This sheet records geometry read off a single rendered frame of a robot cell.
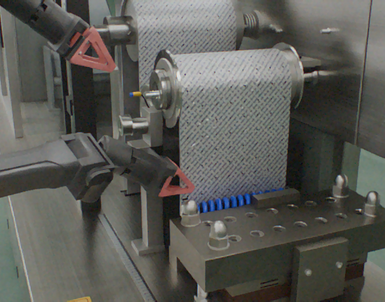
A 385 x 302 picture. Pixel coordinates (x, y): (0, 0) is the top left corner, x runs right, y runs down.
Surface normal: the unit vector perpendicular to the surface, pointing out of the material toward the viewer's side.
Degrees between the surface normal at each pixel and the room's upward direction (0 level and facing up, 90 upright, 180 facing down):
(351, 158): 90
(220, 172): 90
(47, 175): 121
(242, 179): 90
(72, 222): 0
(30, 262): 0
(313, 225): 0
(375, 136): 90
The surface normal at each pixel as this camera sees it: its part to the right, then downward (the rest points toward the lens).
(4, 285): 0.00, -0.95
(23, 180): 0.63, 0.69
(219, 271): 0.39, 0.30
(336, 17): -0.92, 0.13
